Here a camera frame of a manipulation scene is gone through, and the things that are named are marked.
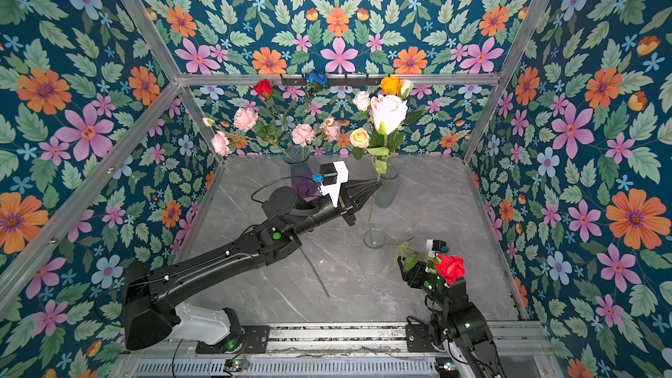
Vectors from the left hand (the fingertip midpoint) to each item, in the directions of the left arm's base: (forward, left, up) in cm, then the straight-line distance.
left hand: (381, 177), depth 50 cm
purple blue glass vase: (+32, +23, -34) cm, 52 cm away
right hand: (-3, -9, -37) cm, 38 cm away
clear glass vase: (+1, -1, -42) cm, 42 cm away
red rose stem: (-1, +19, -48) cm, 52 cm away
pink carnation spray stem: (+33, +36, -12) cm, 50 cm away
